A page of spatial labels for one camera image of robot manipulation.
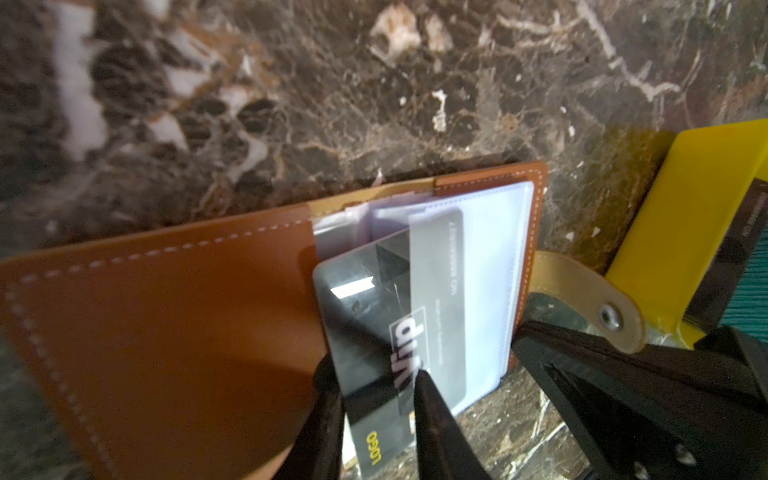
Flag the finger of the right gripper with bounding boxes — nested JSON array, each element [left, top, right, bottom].
[[512, 322, 767, 479]]

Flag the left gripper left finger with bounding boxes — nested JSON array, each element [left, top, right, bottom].
[[273, 354, 344, 480]]

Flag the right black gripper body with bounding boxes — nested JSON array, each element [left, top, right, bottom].
[[694, 326, 767, 408]]

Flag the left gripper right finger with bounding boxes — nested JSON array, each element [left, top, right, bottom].
[[413, 370, 490, 480]]

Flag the brown leather card holder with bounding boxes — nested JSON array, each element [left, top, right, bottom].
[[1, 162, 645, 479]]

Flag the yellow plastic card tray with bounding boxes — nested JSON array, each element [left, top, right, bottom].
[[607, 120, 767, 347]]

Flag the dark credit card stack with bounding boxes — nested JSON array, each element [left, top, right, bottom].
[[684, 179, 767, 339]]

